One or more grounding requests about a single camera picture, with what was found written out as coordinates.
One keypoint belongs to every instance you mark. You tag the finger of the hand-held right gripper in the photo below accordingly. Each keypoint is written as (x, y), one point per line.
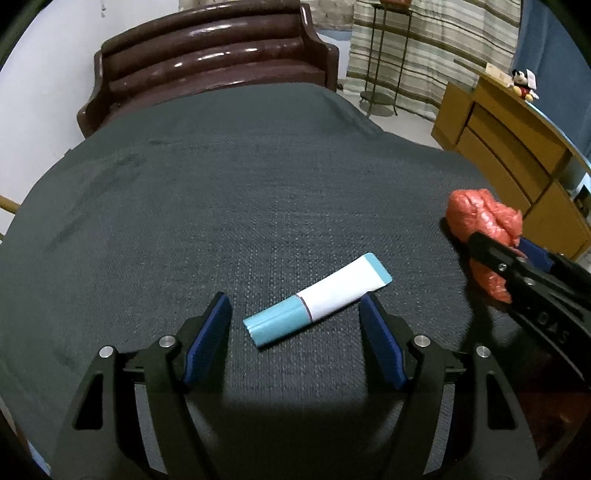
(535, 256)
(496, 261)

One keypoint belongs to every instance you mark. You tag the wooden chair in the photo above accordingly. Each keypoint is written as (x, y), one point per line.
(7, 205)

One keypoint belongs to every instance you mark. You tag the mouse plush toy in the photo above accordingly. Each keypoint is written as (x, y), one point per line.
(524, 85)

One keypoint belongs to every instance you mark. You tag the potted plant red pot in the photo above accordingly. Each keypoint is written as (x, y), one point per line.
(397, 2)

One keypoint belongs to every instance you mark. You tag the red plastic bag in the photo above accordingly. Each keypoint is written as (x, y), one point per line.
(489, 281)
(480, 214)

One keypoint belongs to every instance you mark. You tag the small white box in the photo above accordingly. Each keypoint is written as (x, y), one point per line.
(497, 74)

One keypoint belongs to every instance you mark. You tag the metal plant stand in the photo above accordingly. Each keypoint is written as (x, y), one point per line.
(376, 99)

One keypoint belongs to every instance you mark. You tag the white tube light blue cap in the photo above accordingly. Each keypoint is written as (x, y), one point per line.
(323, 300)

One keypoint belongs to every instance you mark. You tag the wooden cabinet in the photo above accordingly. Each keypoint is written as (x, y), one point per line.
(508, 152)

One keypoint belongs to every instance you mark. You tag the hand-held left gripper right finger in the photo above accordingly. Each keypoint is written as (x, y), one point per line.
(381, 341)

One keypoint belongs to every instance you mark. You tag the blue curtain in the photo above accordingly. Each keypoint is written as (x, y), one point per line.
(558, 55)

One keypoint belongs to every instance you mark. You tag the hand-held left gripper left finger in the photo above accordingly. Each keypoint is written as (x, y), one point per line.
(210, 337)

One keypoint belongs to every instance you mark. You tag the brown leather sofa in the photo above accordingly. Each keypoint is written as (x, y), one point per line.
(207, 55)

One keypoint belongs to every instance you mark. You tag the striped curtain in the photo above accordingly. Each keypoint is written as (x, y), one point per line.
(438, 50)

